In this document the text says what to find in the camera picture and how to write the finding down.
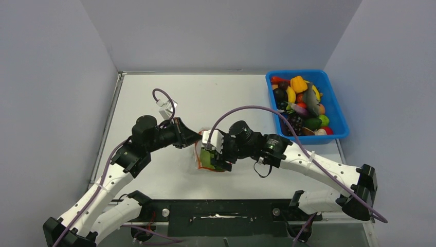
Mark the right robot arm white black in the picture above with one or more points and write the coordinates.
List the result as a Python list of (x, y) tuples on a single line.
[(352, 189)]

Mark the green leafy vegetable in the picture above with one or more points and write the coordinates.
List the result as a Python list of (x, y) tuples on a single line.
[(204, 160)]

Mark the purple grapes bunch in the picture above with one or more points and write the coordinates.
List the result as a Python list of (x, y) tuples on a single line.
[(296, 121)]

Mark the yellow banana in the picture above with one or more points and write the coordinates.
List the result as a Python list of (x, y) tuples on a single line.
[(291, 95)]

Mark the aluminium table edge rail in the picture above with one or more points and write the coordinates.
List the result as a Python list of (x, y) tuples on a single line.
[(106, 128)]

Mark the clear zip bag orange zipper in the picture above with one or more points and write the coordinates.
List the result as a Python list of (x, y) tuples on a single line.
[(209, 151)]

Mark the purple eggplant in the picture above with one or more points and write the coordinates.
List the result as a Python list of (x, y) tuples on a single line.
[(300, 110)]

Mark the red chili pepper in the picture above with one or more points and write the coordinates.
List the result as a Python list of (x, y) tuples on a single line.
[(277, 80)]

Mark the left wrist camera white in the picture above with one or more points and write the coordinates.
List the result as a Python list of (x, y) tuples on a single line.
[(166, 110)]

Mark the green apple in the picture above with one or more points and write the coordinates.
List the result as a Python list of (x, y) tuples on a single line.
[(324, 120)]

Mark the dark purple plum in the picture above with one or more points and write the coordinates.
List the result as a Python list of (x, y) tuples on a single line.
[(280, 95)]

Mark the yellow bell pepper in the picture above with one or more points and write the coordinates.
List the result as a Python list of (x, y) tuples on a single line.
[(298, 84)]

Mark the grey fish toy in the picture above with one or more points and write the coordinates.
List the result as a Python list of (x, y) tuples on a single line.
[(312, 104)]

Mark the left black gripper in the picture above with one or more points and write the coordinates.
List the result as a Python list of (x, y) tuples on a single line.
[(184, 136)]

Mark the blue plastic bin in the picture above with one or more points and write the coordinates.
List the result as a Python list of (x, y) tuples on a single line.
[(326, 97)]

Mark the red tomato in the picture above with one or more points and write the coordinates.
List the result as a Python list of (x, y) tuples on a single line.
[(299, 98)]

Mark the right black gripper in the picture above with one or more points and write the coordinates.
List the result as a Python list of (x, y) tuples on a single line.
[(223, 163)]

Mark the green avocado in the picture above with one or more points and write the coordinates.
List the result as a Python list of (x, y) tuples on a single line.
[(312, 124)]

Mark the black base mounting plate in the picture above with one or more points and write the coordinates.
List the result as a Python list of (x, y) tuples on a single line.
[(225, 218)]

